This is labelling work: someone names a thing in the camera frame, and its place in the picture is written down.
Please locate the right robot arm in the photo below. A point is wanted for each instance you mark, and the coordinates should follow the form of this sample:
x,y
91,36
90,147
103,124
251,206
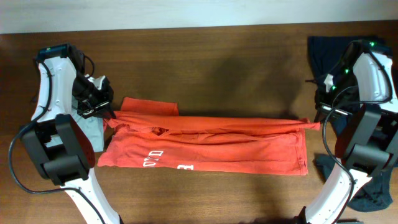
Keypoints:
x,y
356,101

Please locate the dark navy garment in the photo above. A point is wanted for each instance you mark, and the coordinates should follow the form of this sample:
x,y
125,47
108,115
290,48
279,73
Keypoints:
x,y
324,53

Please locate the red printed t-shirt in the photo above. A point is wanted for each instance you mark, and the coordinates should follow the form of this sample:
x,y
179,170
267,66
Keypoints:
x,y
152,134

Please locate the grey folded t-shirt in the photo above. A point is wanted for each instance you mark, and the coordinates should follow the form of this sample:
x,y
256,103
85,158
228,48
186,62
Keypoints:
x,y
91,127

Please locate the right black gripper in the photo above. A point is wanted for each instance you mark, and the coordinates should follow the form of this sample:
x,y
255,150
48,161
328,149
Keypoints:
x,y
321,104

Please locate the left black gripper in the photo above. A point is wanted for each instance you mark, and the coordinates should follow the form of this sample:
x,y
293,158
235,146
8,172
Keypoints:
x,y
104,107

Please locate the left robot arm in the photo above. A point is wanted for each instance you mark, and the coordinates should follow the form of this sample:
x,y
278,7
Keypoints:
x,y
57,146

